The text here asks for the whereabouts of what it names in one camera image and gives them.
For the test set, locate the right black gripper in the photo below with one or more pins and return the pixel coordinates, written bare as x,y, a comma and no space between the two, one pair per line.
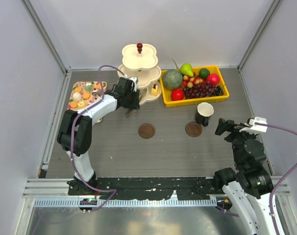
230,125

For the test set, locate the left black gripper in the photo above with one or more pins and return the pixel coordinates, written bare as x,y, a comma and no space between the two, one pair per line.
135,105

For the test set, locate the metal tongs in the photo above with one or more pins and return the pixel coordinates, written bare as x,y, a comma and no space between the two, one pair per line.
141,94

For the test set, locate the yellow cake slice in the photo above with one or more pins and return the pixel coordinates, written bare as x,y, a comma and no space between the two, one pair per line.
154,90

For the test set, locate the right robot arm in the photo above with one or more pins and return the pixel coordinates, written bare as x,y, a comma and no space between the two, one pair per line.
249,186

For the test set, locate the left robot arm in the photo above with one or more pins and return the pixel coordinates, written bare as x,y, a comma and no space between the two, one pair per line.
75,133

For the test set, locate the black mug white inside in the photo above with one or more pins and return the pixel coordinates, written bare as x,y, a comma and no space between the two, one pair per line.
203,113

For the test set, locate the chocolate swirl roll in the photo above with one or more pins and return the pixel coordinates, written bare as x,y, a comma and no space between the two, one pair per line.
97,93

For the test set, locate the right wooden coaster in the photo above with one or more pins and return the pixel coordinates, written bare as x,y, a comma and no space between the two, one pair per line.
193,129

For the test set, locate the wooden coaster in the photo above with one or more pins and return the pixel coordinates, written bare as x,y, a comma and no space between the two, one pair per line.
146,130
193,129

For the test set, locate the cream three-tier stand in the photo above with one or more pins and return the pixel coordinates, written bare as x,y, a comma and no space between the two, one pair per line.
140,60

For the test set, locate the black grape bunch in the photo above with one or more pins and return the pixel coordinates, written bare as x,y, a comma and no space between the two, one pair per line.
217,91

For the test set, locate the green round dessert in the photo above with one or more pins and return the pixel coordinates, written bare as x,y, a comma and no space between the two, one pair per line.
88,87

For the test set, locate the orange macaron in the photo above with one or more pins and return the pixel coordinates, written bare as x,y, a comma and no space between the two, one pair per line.
86,96

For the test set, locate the floral dessert tray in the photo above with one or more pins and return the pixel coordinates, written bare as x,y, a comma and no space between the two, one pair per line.
79,87

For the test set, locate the purple grape bunch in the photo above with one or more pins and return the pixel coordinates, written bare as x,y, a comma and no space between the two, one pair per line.
199,91

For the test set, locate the yellow round dessert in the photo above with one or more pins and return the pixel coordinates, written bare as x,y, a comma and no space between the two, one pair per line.
81,104

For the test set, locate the left wooden coaster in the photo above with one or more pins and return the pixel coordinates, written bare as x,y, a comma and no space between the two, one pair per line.
146,130

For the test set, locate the yellow plastic fruit bin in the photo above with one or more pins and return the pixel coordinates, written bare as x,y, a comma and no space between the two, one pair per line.
166,93

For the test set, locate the white round dessert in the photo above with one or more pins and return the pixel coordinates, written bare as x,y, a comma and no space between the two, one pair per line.
77,96

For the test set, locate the pink red apple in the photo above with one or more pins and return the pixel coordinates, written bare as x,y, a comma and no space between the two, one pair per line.
213,79

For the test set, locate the green melon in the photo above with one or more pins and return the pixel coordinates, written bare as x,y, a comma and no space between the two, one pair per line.
172,79

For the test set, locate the red tomato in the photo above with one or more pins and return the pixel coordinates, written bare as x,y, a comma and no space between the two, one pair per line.
177,94

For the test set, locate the green lime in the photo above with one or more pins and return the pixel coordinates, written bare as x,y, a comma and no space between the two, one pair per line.
204,73

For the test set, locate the green pear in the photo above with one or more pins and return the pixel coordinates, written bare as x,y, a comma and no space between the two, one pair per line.
186,69

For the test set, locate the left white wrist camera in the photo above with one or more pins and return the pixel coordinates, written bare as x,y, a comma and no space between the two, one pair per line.
131,84

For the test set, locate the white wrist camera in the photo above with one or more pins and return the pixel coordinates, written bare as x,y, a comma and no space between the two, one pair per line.
131,84
255,125

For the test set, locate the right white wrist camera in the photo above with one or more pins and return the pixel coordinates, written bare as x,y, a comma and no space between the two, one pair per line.
255,125

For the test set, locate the white cable duct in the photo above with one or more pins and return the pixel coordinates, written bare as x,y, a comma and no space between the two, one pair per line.
80,202

